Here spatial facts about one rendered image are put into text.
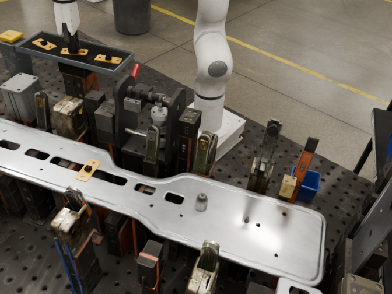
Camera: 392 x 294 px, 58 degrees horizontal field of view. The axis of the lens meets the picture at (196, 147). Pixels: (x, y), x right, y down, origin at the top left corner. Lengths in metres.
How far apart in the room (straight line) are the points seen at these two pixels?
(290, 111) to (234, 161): 1.66
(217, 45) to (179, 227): 0.61
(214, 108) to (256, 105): 1.72
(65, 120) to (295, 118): 2.22
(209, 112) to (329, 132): 1.76
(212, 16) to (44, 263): 0.94
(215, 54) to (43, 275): 0.88
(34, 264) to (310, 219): 0.84
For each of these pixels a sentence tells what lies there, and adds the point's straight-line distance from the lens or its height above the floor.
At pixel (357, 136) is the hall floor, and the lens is 3.10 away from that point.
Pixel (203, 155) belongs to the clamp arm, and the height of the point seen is 1.05.
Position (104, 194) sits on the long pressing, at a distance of 0.99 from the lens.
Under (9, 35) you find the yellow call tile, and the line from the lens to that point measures 1.44.
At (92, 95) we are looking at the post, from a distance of 1.17.
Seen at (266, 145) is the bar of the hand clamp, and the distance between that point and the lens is 0.95.
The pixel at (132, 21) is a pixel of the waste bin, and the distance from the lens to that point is 3.99.
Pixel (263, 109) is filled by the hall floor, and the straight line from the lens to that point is 3.07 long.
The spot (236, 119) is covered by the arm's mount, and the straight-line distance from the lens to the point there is 1.57.
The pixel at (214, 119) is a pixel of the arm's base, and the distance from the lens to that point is 1.43.
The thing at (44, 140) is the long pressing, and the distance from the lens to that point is 1.18.
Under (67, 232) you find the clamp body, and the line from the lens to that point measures 0.89.
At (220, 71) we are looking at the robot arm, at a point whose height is 1.15.
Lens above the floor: 1.75
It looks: 43 degrees down
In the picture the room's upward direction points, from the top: 5 degrees clockwise
